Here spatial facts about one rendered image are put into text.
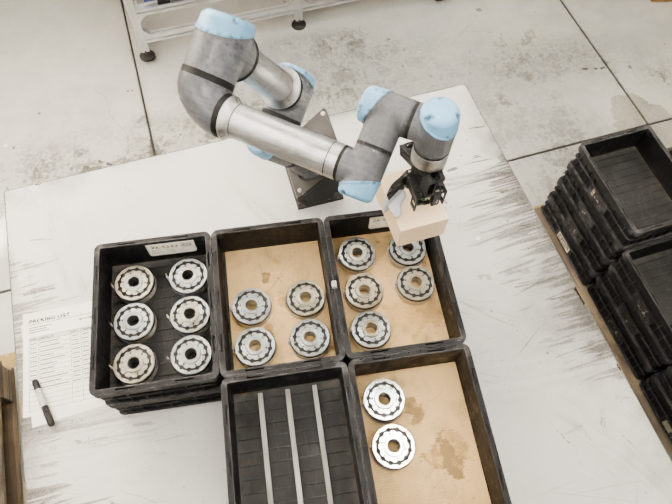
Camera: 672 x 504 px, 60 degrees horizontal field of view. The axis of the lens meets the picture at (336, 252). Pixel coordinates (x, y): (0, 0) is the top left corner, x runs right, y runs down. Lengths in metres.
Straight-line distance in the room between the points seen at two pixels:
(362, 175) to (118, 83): 2.31
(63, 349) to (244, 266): 0.56
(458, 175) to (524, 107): 1.29
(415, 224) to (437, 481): 0.60
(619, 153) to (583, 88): 0.95
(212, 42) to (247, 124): 0.18
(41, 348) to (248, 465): 0.70
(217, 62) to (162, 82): 1.99
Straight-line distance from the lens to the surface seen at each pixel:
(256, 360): 1.49
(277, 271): 1.60
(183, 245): 1.60
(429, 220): 1.36
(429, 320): 1.57
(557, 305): 1.83
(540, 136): 3.11
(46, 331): 1.84
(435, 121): 1.10
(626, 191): 2.42
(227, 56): 1.26
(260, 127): 1.20
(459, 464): 1.49
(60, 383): 1.77
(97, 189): 2.02
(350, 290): 1.54
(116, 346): 1.61
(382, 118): 1.13
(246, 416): 1.49
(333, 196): 1.84
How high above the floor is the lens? 2.28
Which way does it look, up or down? 63 degrees down
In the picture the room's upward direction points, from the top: 3 degrees clockwise
